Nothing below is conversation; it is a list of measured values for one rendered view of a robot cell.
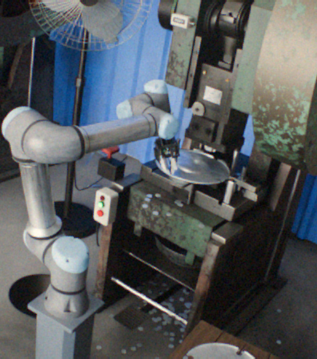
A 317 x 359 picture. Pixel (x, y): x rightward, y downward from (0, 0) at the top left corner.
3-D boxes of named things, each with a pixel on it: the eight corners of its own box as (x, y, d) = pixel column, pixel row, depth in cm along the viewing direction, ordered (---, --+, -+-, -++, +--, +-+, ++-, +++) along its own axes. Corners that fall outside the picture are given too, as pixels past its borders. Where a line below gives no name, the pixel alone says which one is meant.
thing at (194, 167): (140, 159, 203) (140, 157, 202) (189, 146, 223) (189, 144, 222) (197, 191, 186) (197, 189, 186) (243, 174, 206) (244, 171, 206)
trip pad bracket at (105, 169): (110, 207, 218) (117, 165, 210) (94, 198, 223) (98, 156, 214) (120, 203, 223) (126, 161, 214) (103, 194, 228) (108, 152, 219)
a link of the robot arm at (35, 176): (46, 276, 168) (19, 129, 137) (24, 252, 177) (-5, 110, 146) (77, 260, 174) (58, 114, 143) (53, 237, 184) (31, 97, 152)
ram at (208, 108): (214, 147, 196) (230, 71, 183) (182, 134, 203) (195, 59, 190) (236, 138, 209) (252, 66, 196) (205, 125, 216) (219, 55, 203)
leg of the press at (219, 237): (194, 377, 209) (250, 186, 169) (172, 364, 214) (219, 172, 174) (286, 284, 279) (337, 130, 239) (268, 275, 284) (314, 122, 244)
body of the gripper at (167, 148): (159, 163, 183) (154, 131, 178) (155, 152, 191) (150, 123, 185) (181, 158, 184) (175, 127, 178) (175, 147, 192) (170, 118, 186)
